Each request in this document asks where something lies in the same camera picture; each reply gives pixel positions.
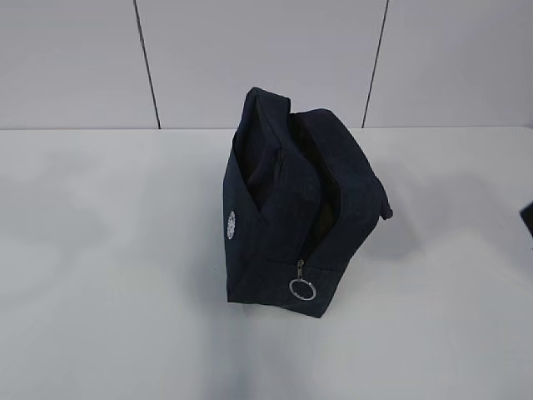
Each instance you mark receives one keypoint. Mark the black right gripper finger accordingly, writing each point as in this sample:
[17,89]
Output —
[526,215]

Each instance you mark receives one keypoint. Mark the navy blue lunch bag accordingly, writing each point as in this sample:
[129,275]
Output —
[299,199]

